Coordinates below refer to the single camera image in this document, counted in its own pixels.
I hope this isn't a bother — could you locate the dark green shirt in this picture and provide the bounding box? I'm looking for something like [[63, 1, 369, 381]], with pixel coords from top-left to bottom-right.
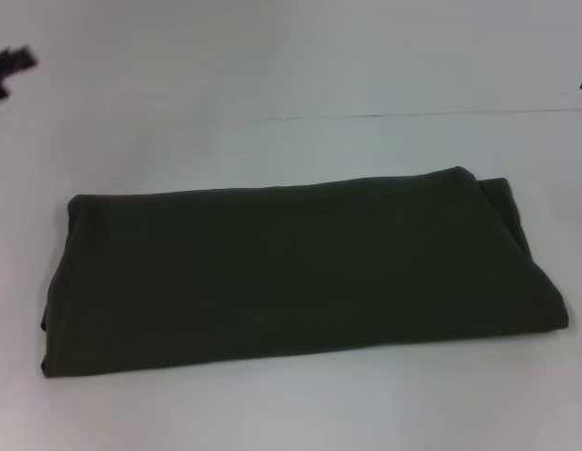
[[39, 164, 570, 381]]

